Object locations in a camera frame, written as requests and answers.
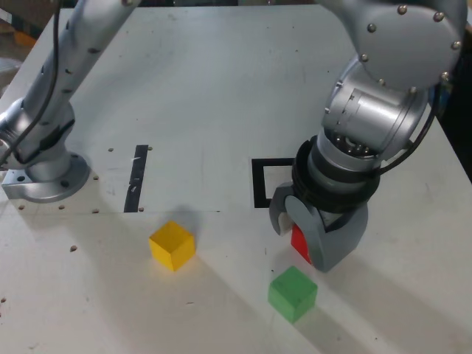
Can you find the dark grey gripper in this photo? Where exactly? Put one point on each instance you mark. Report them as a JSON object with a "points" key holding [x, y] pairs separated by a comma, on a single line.
{"points": [[350, 236]]}

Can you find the red cube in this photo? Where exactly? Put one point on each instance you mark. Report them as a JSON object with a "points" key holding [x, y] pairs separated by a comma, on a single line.
{"points": [[299, 243]]}

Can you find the green cube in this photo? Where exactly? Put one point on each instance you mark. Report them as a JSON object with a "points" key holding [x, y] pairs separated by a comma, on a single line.
{"points": [[293, 293]]}

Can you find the yellow cube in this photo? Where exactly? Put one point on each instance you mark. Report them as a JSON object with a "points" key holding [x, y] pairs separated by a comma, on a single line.
{"points": [[171, 245]]}

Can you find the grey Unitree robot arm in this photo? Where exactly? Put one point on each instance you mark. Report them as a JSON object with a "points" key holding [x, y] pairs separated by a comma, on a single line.
{"points": [[405, 44]]}

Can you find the black tape square outline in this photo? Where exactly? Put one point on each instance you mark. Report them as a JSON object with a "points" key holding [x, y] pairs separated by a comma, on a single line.
{"points": [[257, 184]]}

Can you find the black tape strip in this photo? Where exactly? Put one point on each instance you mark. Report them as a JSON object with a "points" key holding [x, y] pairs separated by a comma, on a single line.
{"points": [[135, 177]]}

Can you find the cardboard box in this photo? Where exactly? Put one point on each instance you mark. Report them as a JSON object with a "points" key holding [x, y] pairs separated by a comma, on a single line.
{"points": [[22, 35]]}

